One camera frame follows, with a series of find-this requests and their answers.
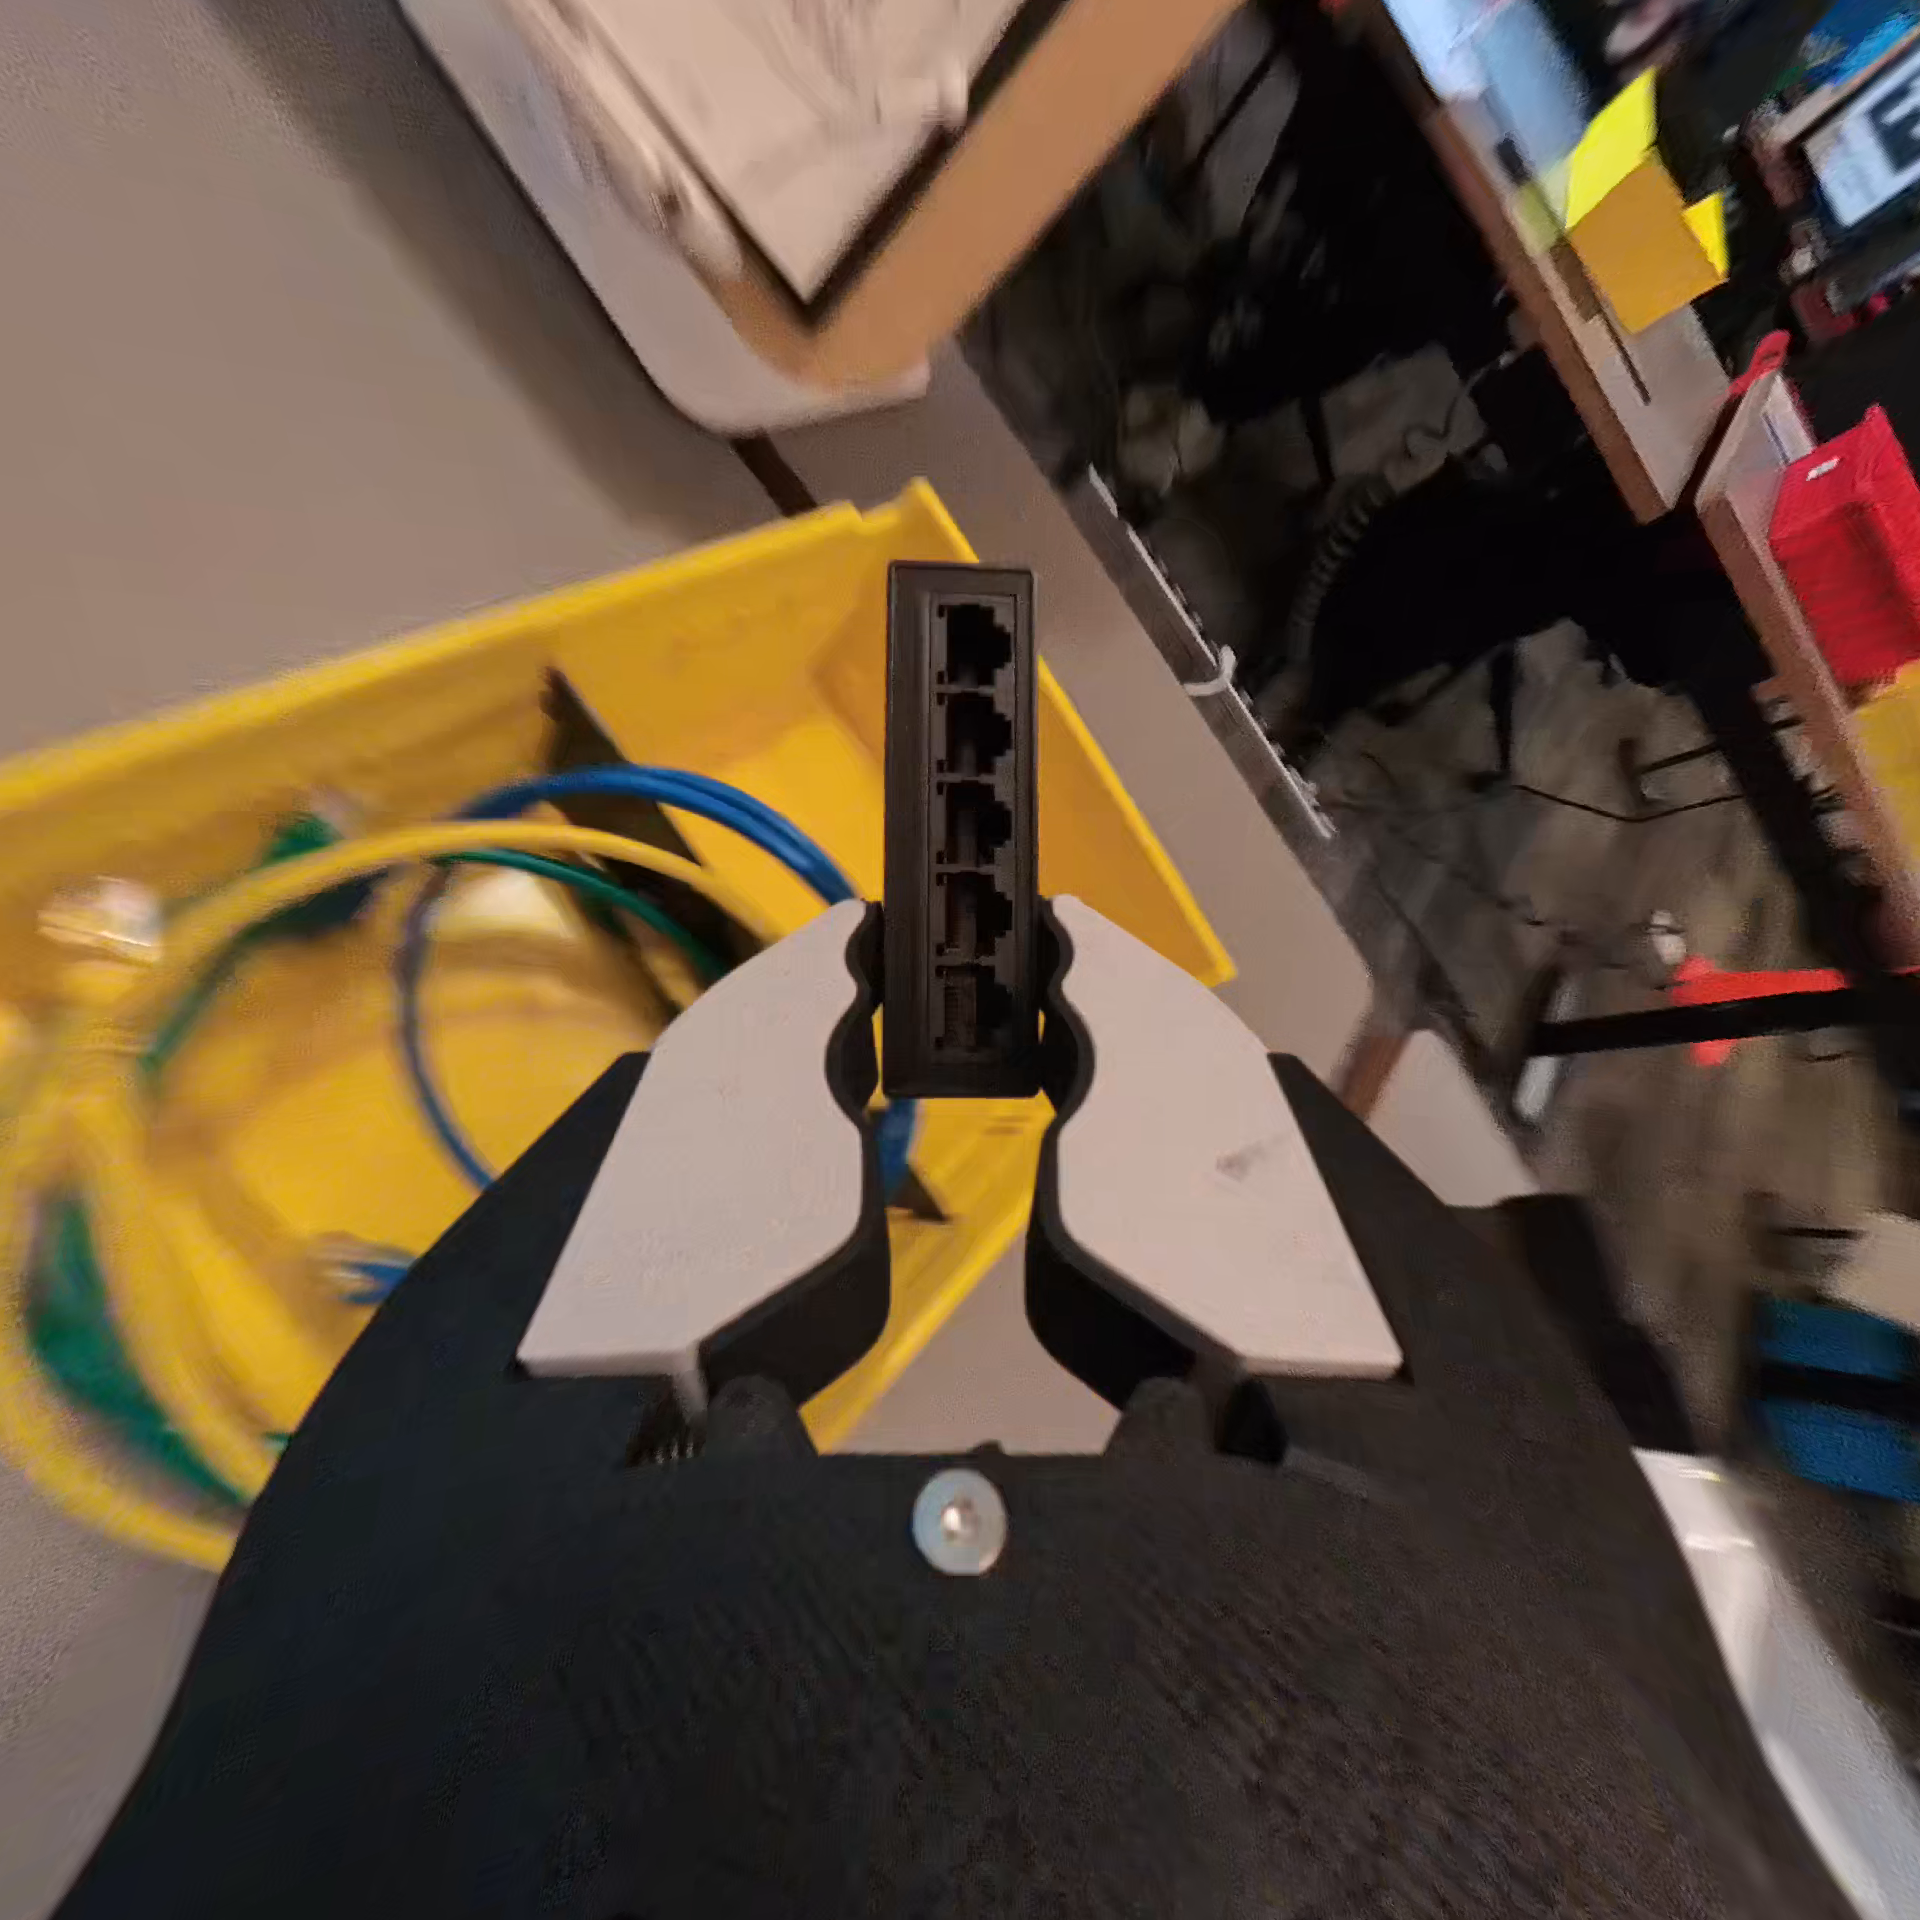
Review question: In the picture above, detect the stack of red bins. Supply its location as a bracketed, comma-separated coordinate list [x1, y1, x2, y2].
[1771, 410, 1920, 693]

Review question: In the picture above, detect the metal cable tray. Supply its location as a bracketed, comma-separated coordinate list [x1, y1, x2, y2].
[1082, 466, 1339, 839]

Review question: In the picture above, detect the yellow cardboard box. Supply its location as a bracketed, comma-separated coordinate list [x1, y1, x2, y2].
[1561, 71, 1733, 331]

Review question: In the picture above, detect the blue ethernet cable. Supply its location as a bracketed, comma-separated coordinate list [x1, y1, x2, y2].
[307, 768, 921, 1303]

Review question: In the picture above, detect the blue plastic crate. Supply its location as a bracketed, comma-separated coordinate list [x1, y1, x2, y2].
[1751, 1298, 1920, 1500]

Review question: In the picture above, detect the wooden shelf rack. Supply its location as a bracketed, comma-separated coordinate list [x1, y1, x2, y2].
[1375, 0, 1920, 980]

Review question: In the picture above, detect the yellow plastic bin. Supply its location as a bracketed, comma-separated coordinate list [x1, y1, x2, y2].
[0, 477, 1236, 1575]

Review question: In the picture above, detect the red clamp tool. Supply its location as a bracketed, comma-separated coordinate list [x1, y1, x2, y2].
[1668, 958, 1856, 1075]

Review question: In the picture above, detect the green ethernet cable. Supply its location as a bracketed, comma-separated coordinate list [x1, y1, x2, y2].
[25, 813, 734, 1508]

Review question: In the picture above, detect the paper-covered cardboard box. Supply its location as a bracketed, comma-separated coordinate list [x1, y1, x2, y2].
[511, 0, 1249, 399]

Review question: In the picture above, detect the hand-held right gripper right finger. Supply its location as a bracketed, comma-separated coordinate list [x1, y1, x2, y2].
[1025, 892, 1403, 1457]

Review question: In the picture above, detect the black ethernet switch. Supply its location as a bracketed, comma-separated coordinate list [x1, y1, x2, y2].
[886, 561, 1039, 1100]

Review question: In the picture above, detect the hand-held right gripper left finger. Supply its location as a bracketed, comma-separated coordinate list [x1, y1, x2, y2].
[518, 899, 896, 1457]

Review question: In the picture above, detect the yellow ethernet cable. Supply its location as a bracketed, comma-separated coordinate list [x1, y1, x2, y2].
[0, 821, 720, 1568]

